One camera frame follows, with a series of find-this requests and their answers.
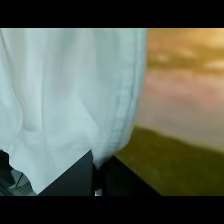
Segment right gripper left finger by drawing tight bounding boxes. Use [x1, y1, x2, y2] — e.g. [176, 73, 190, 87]
[38, 149, 94, 197]

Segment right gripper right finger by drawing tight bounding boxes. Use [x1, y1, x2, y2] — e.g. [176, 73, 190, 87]
[99, 155, 162, 197]

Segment white shirt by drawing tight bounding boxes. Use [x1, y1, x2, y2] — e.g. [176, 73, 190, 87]
[0, 27, 149, 196]

